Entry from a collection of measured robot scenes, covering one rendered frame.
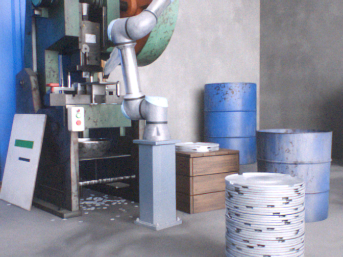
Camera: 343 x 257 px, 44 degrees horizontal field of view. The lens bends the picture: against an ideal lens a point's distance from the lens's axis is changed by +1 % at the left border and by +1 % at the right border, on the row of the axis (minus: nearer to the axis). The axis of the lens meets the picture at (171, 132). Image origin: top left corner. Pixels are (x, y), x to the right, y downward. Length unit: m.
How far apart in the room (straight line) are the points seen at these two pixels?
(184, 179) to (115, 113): 0.61
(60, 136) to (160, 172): 0.71
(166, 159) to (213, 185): 0.48
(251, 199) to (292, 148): 0.83
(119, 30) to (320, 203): 1.40
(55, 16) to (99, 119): 0.70
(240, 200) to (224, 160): 1.06
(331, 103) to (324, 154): 2.96
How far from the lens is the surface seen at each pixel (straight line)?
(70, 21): 2.69
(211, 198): 2.53
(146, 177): 2.18
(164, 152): 2.14
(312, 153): 2.33
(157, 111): 2.15
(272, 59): 5.81
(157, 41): 2.81
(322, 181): 2.40
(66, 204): 2.56
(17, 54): 3.83
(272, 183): 1.57
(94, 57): 2.75
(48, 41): 2.87
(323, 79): 5.38
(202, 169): 2.46
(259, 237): 1.53
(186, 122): 4.91
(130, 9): 3.02
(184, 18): 5.00
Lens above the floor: 0.62
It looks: 3 degrees down
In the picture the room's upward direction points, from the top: 1 degrees counter-clockwise
